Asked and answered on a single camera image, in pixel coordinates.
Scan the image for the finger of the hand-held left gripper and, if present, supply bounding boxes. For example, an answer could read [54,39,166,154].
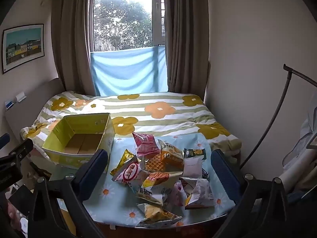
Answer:
[0,138,34,173]
[0,133,11,152]

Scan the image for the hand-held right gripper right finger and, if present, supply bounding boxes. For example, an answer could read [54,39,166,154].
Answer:
[210,149,290,238]

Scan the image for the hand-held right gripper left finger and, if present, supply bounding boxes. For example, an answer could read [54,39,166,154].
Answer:
[27,149,109,238]

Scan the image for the yellow cardboard box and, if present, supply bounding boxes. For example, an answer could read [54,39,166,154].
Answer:
[42,113,116,170]

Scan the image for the pile of snack packets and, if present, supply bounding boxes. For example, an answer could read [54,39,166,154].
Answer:
[110,132,215,228]

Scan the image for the gold snack packet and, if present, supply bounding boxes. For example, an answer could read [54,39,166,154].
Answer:
[110,149,139,176]

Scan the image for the white red-print snack packet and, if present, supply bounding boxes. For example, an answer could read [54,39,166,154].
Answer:
[111,157,149,186]

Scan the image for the pale pink snack packet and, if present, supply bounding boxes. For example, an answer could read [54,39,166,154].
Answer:
[183,157,204,179]

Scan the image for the dark green snack packet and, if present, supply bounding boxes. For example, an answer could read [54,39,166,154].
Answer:
[183,148,206,159]

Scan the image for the beige headboard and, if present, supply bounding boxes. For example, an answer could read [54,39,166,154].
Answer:
[5,78,66,142]

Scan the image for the waffle snack packet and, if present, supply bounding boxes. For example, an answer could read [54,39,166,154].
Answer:
[145,140,185,173]

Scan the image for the striped floral blanket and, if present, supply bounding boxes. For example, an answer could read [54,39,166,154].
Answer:
[20,90,242,154]

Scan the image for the clothes on rack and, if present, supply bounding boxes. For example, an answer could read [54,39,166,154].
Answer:
[282,102,317,204]

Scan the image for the black curved stand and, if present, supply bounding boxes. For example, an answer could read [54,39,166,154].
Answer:
[239,64,317,169]

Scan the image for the light blue window cloth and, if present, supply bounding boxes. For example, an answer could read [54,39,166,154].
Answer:
[90,46,169,97]

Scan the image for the brown curtain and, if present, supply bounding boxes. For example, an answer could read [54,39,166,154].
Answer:
[163,0,211,100]
[51,0,96,97]

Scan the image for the window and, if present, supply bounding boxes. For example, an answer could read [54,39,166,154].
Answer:
[90,0,166,53]

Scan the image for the framed wall picture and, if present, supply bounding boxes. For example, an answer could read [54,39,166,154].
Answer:
[2,24,45,75]

